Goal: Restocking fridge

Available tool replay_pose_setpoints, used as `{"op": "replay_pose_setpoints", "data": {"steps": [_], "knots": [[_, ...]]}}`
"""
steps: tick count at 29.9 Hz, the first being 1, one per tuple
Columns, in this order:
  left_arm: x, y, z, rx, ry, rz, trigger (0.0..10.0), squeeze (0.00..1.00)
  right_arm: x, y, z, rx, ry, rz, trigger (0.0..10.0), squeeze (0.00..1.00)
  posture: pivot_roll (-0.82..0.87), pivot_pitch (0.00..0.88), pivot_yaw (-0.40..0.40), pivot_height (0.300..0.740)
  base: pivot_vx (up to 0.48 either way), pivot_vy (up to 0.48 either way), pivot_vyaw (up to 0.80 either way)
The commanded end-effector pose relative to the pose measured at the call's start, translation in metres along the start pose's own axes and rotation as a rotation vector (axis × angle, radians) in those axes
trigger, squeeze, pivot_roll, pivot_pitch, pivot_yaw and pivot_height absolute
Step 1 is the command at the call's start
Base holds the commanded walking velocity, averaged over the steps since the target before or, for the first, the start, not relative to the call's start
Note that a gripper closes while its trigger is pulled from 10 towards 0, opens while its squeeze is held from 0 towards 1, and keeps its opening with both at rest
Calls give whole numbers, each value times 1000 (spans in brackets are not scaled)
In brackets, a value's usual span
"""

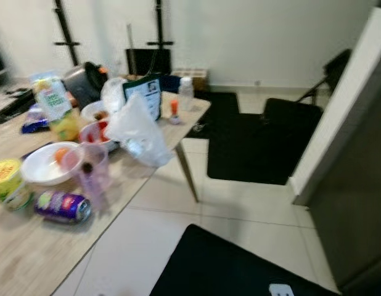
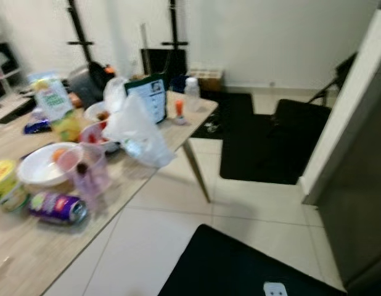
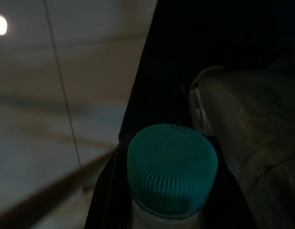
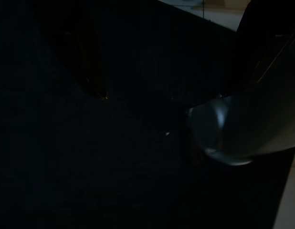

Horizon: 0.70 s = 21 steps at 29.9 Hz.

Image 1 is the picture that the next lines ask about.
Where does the large black floor mat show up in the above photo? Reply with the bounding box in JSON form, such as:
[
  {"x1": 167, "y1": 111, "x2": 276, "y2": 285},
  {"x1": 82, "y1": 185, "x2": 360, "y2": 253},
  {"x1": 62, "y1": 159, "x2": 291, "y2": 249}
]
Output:
[{"x1": 189, "y1": 91, "x2": 324, "y2": 186}]

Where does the cardboard box with holes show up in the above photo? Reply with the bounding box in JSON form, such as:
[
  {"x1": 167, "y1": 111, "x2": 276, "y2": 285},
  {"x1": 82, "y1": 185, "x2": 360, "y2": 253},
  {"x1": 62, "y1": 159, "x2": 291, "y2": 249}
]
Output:
[{"x1": 171, "y1": 67, "x2": 210, "y2": 93}]

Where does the clear bottle white cap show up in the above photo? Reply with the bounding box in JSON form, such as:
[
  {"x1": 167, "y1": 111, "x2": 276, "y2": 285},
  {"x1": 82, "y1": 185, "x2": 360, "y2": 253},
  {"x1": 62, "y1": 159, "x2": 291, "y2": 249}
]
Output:
[{"x1": 177, "y1": 76, "x2": 195, "y2": 112}]

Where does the small orange bottle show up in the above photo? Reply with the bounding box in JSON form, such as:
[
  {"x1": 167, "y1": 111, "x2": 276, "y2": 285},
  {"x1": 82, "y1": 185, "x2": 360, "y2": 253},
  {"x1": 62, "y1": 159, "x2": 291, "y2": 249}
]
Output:
[{"x1": 170, "y1": 98, "x2": 181, "y2": 126}]

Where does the dark green labelled box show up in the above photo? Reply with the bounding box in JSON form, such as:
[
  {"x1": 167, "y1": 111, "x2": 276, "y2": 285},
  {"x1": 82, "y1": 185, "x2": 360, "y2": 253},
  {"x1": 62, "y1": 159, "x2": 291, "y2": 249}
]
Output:
[{"x1": 122, "y1": 73, "x2": 164, "y2": 121}]

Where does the clear plastic bag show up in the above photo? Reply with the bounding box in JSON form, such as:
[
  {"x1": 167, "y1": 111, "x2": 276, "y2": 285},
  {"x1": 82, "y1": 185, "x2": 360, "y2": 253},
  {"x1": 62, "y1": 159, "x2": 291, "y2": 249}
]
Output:
[
  {"x1": 100, "y1": 77, "x2": 127, "y2": 115},
  {"x1": 104, "y1": 92, "x2": 175, "y2": 169}
]

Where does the black box case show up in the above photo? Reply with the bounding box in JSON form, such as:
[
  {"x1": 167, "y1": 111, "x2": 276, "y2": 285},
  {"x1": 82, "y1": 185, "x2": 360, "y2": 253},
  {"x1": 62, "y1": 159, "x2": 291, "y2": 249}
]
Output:
[{"x1": 125, "y1": 47, "x2": 173, "y2": 76}]

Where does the black pole stand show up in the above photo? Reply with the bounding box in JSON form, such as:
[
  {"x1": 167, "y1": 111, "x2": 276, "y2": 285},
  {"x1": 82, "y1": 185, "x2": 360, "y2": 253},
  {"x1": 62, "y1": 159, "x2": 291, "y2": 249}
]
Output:
[
  {"x1": 147, "y1": 0, "x2": 174, "y2": 50},
  {"x1": 52, "y1": 0, "x2": 81, "y2": 68}
]

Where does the pink container with tomatoes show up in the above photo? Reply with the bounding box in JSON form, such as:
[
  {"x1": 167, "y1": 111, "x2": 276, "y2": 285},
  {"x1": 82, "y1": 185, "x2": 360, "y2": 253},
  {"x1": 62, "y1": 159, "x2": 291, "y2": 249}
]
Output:
[{"x1": 78, "y1": 120, "x2": 121, "y2": 153}]

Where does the clear purple plastic jug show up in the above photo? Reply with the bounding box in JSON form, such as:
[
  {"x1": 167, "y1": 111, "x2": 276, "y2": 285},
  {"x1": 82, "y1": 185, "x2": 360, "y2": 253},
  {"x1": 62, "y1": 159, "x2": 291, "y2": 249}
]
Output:
[{"x1": 61, "y1": 141, "x2": 112, "y2": 212}]

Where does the small white bowl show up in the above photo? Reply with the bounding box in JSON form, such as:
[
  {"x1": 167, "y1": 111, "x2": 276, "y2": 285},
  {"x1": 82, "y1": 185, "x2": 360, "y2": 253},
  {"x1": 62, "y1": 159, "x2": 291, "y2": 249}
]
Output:
[{"x1": 81, "y1": 101, "x2": 115, "y2": 124}]

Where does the black rice cooker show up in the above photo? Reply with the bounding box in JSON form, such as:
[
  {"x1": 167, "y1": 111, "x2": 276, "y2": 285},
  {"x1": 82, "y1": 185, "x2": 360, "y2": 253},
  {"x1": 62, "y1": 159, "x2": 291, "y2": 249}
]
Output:
[{"x1": 62, "y1": 61, "x2": 109, "y2": 110}]

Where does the orange fruit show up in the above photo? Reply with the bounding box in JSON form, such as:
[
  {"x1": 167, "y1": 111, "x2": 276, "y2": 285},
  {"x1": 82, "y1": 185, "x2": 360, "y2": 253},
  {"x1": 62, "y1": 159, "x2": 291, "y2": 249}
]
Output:
[{"x1": 54, "y1": 147, "x2": 71, "y2": 165}]

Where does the purple drink can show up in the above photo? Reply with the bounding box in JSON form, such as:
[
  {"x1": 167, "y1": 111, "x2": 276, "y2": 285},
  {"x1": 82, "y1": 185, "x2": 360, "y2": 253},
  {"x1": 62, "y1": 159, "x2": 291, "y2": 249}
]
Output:
[{"x1": 33, "y1": 189, "x2": 93, "y2": 224}]

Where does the Peel Fresh juice carton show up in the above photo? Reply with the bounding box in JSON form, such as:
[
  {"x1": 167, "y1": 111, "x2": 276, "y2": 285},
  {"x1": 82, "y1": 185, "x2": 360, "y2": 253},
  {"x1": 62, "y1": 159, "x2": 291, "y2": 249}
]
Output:
[{"x1": 31, "y1": 76, "x2": 81, "y2": 142}]

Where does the large white bowl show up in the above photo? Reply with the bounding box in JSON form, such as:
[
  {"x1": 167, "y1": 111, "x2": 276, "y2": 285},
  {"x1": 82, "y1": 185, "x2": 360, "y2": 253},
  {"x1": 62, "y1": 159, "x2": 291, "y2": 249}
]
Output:
[{"x1": 21, "y1": 141, "x2": 81, "y2": 187}]

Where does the blue snack bag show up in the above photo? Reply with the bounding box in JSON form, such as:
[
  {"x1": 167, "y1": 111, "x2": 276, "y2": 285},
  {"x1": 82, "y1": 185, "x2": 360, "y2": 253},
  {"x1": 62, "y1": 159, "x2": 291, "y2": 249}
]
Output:
[{"x1": 20, "y1": 104, "x2": 51, "y2": 134}]

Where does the light wooden table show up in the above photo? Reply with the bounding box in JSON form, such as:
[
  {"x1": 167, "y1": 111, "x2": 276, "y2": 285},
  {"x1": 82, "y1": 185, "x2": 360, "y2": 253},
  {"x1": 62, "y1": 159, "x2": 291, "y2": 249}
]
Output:
[{"x1": 0, "y1": 89, "x2": 211, "y2": 296}]

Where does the black exercise mat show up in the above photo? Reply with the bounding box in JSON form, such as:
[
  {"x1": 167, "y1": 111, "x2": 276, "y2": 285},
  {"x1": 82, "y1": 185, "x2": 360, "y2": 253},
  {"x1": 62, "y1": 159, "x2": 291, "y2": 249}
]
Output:
[{"x1": 0, "y1": 91, "x2": 35, "y2": 125}]

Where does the yellow instant noodle cup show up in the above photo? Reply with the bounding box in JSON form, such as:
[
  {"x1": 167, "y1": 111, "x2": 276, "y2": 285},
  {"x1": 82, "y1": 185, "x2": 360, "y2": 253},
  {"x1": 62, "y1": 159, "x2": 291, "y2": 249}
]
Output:
[{"x1": 0, "y1": 158, "x2": 33, "y2": 213}]

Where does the black folding frame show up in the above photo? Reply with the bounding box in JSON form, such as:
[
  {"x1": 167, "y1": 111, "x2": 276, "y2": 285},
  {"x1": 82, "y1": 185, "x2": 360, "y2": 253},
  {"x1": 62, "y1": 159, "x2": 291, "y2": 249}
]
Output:
[{"x1": 297, "y1": 49, "x2": 353, "y2": 107}]

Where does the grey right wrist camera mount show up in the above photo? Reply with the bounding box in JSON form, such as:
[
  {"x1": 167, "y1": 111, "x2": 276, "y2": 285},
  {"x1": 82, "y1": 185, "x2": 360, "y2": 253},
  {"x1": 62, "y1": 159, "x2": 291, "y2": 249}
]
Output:
[{"x1": 268, "y1": 283, "x2": 295, "y2": 296}]

